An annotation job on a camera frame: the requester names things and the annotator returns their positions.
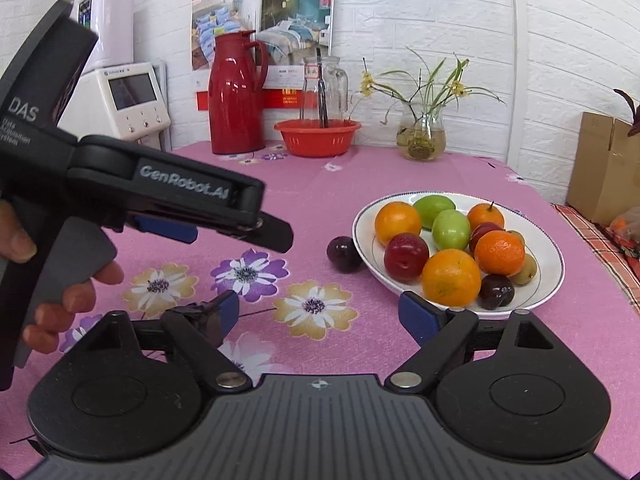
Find yellow flowering plant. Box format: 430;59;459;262
350;47;507;121

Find dark purple plum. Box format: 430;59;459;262
477;274;516;311
326;236;364;274

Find white appliance with screen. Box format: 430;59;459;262
56;61;172;151

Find pink floral tablecloth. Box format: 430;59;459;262
0;140;640;480

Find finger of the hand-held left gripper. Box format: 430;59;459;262
212;210;294;254
125;212;199;244

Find dark metal utensil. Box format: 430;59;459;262
315;47;329;128

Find red thermos jug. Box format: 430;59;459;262
208;30;271;156

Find clear plastic bag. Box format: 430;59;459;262
604;212;640;261

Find mandarin with stem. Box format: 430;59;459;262
466;201;506;233

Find glass pitcher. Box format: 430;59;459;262
300;56;349;128

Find large orange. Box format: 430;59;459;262
374;201;423;247
421;248;482;308

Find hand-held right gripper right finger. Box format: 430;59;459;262
384;290;556;395

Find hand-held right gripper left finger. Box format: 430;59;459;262
82;290;253;395

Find cardboard box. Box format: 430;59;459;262
566;111;640;227

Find green apple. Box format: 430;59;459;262
411;195;457;231
431;209;472;252

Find wall calendar with bedding photos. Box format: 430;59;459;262
191;0;335;110

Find white plate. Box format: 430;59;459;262
352;191;566;319

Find plaid cloth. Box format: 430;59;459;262
550;202;640;316

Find white water purifier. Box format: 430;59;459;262
70;0;136;73

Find purple leaf plant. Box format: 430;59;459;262
612;87;640;137

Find glass vase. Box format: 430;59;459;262
396;102;447;163

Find person's left hand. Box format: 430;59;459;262
0;199;125;354

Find red plum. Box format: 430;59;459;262
383;232;431;282
468;222;506;256

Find mandarin orange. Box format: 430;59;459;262
474;230;526;277

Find red plastic basket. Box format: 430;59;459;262
273;119;362;159

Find small brown jujube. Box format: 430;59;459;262
509;253;538;286

